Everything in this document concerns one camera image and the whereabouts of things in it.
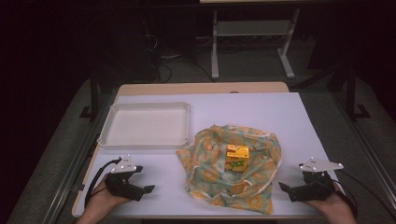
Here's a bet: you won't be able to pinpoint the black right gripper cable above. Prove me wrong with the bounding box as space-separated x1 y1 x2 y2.
333 169 396 220

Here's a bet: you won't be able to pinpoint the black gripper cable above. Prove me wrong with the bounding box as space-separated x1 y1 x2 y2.
84 157 123 209
333 169 396 220

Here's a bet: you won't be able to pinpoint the person's left hand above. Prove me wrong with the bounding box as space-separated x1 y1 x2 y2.
89 179 132 213

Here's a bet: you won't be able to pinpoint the person's right hand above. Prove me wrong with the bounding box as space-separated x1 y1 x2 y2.
305 182 354 217

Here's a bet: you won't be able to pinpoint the white square tray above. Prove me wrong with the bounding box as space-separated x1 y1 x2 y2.
96 102 191 150

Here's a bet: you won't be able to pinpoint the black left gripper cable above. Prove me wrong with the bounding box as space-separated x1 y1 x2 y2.
84 157 123 209

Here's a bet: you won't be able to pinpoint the aluminium rail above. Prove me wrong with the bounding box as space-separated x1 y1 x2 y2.
332 91 396 204
40 92 117 224

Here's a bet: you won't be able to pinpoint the white table mat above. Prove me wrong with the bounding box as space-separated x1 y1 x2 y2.
74 91 344 218

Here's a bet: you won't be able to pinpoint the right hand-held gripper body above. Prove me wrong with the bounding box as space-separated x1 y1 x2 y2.
288 156 345 203

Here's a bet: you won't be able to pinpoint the yellow juice box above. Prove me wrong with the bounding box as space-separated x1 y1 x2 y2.
224 144 251 174

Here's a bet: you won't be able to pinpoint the black metal stand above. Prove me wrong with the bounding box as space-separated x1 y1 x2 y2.
328 60 372 121
78 70 105 123

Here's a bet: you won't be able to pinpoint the black floor cables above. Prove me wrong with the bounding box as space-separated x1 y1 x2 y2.
142 31 216 84

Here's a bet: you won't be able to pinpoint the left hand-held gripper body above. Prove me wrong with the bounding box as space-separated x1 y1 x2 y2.
104 155 145 202

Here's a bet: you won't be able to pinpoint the orange green patterned cloth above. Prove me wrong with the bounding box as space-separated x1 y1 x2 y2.
176 124 283 216

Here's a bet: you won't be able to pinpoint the white metal desk frame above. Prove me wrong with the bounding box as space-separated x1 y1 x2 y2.
210 7 302 80

